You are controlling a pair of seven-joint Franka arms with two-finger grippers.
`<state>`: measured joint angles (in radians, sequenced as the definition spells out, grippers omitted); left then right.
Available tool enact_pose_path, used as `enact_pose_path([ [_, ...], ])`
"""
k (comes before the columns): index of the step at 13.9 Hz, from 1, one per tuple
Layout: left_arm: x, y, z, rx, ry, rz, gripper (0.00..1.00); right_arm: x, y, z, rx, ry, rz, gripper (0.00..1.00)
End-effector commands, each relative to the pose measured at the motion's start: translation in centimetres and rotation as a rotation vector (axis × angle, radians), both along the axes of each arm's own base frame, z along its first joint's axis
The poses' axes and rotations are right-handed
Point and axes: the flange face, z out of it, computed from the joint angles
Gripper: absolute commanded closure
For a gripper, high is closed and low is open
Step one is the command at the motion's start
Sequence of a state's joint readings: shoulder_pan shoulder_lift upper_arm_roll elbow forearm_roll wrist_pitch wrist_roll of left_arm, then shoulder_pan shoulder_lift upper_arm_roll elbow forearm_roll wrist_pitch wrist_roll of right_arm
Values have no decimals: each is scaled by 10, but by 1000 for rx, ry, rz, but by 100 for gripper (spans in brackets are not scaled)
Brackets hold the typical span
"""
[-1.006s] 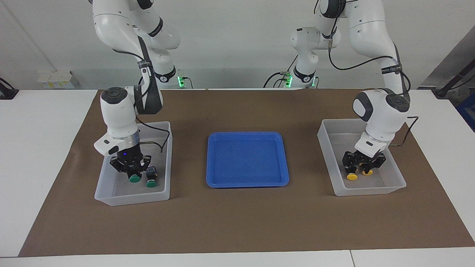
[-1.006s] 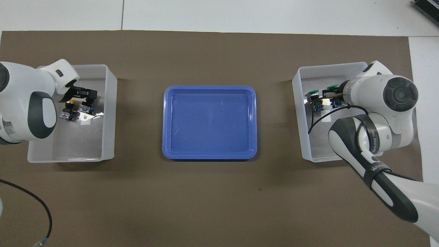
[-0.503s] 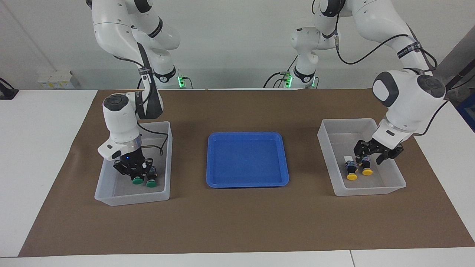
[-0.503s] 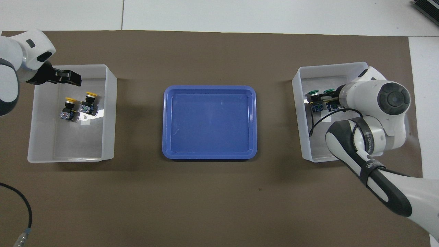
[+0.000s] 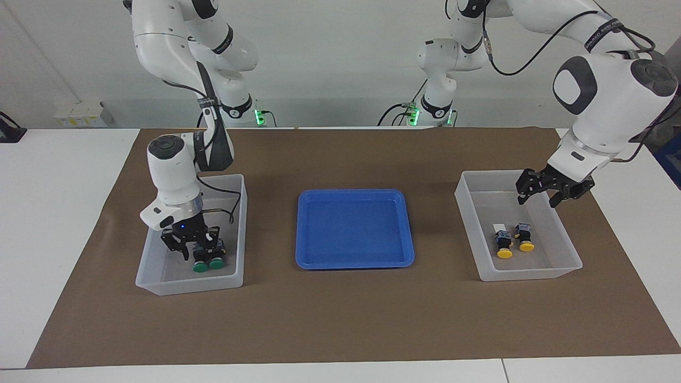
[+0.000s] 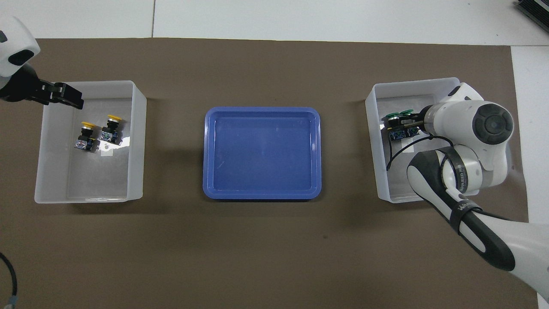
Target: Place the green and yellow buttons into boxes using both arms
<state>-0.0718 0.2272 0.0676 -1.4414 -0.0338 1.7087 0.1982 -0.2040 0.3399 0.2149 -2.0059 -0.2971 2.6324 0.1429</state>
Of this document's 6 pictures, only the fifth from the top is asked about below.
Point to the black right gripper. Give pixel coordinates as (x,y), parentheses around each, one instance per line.
(189,234)

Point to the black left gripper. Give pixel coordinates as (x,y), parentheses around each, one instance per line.
(564,183)

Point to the green push button switch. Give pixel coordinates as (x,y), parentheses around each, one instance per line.
(200,266)
(217,260)

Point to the yellow push button switch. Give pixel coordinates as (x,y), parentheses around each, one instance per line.
(526,242)
(504,247)

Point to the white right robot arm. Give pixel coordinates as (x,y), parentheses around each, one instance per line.
(170,170)

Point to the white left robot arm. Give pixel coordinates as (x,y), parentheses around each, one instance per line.
(612,106)

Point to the small white boxes stack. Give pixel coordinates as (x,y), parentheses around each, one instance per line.
(82,114)

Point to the translucent white plastic box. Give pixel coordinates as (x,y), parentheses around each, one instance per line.
(181,279)
(532,266)

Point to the white paper label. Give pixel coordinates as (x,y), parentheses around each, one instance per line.
(499,227)

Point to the blue crate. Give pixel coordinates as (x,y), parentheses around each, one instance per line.
(671,159)

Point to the blue plastic tray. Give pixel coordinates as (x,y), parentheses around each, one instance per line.
(354,229)

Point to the brown table mat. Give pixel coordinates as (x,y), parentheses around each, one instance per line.
(340,319)

